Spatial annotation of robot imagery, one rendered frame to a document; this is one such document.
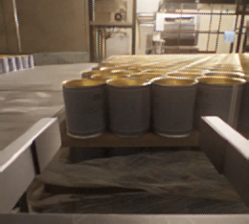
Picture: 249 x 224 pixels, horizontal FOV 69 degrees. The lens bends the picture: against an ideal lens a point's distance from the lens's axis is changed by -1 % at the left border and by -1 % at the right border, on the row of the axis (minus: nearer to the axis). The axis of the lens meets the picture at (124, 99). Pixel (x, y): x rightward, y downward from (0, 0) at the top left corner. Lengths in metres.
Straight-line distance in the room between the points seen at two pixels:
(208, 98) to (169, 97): 0.06
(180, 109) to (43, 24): 3.02
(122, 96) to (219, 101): 0.14
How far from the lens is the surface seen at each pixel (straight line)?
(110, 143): 0.27
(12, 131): 0.37
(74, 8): 3.08
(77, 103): 0.26
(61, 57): 1.62
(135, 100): 0.26
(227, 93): 0.29
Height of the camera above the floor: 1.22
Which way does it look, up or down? 16 degrees down
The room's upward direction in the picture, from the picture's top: 1 degrees clockwise
